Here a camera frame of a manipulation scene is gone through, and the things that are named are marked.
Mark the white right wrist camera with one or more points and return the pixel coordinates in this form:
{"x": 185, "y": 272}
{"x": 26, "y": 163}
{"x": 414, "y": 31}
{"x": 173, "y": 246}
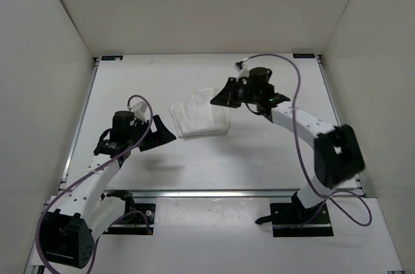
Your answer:
{"x": 242, "y": 70}

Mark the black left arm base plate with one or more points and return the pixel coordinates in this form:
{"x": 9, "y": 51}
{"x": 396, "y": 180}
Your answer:
{"x": 139, "y": 216}

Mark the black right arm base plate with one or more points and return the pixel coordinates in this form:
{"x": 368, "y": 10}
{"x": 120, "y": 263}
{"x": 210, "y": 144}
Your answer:
{"x": 289, "y": 221}

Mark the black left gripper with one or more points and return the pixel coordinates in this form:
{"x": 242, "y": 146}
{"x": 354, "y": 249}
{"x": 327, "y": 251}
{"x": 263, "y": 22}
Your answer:
{"x": 161, "y": 135}

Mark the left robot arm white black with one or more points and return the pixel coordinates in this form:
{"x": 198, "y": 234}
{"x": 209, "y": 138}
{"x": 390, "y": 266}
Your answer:
{"x": 71, "y": 226}

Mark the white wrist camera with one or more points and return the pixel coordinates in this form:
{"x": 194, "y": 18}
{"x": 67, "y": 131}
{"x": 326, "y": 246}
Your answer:
{"x": 138, "y": 110}
{"x": 242, "y": 70}

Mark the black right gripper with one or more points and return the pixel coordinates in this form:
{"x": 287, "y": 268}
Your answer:
{"x": 226, "y": 97}

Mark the white pleated skirt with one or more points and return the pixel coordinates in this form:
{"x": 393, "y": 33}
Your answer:
{"x": 197, "y": 117}

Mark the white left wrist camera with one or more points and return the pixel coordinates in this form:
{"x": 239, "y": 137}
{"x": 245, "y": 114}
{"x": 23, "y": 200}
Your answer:
{"x": 138, "y": 110}

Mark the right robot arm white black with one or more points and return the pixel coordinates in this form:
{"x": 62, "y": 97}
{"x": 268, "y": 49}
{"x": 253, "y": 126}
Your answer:
{"x": 337, "y": 155}

